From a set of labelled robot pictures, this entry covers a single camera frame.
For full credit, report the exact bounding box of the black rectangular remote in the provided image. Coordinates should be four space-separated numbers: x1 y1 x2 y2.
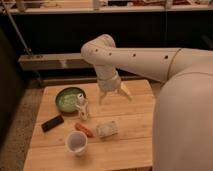
41 115 64 132

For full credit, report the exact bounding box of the upper metal shelf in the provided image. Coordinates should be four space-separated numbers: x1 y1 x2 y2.
0 0 213 14

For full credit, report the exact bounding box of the wooden table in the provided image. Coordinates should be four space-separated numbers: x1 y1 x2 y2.
23 80 155 171

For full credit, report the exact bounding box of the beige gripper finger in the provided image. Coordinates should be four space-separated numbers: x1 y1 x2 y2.
99 90 107 105
119 83 132 100

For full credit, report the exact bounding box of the low grey shelf bench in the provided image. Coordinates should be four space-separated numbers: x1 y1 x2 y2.
19 53 92 71

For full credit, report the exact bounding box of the small white bottle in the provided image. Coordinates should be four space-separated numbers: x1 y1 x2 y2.
75 93 89 121

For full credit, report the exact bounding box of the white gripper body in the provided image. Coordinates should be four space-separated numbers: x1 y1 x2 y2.
97 75 121 92

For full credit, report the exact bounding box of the diagonal metal pole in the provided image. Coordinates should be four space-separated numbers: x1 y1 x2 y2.
1 2 44 88

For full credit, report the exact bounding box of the orange carrot toy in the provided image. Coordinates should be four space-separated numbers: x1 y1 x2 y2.
74 123 93 138

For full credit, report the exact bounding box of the white paper cup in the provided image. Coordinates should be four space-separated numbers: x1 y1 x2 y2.
65 131 88 156

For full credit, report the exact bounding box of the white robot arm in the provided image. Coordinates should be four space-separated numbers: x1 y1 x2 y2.
81 34 213 171

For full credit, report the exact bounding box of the green bowl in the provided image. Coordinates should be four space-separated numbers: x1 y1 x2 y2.
55 87 86 113

